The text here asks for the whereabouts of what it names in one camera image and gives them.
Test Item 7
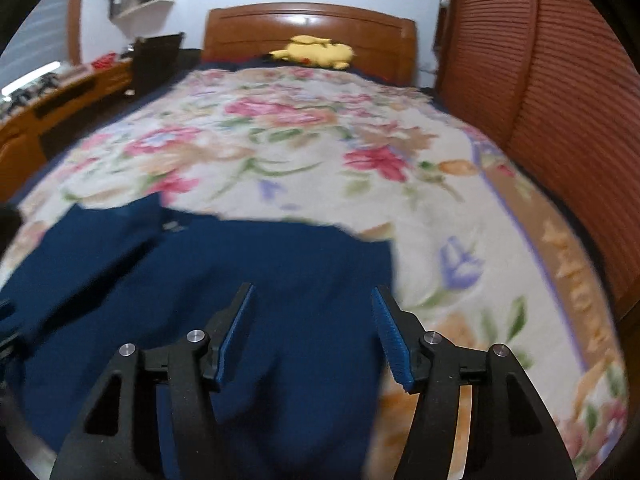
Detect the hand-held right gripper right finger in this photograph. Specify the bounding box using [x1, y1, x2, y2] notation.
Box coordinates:
[371, 285, 578, 480]

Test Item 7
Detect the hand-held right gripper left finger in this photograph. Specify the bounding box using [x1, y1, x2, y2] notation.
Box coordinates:
[49, 282, 256, 480]

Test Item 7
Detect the navy blue suit jacket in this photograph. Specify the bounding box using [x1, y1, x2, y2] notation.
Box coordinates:
[0, 192, 396, 480]

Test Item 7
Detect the floral blanket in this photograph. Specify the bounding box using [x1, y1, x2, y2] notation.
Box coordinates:
[0, 65, 631, 480]

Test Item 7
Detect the black office chair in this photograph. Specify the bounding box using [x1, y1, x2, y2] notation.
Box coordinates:
[125, 34, 186, 98]

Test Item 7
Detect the wooden desk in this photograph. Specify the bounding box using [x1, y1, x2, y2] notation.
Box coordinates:
[0, 57, 136, 201]

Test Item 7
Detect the yellow plush toy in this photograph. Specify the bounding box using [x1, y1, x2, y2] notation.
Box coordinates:
[270, 35, 357, 71]

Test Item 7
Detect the wooden louvered wardrobe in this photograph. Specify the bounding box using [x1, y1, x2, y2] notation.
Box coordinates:
[432, 0, 640, 321]

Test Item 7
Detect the wooden headboard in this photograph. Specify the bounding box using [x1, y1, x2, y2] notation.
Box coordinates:
[202, 3, 418, 86]

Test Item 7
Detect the wooden open shelf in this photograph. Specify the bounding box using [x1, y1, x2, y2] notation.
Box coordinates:
[434, 0, 453, 51]

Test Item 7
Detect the wooden window frame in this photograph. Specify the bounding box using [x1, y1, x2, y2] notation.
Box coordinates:
[67, 0, 88, 66]

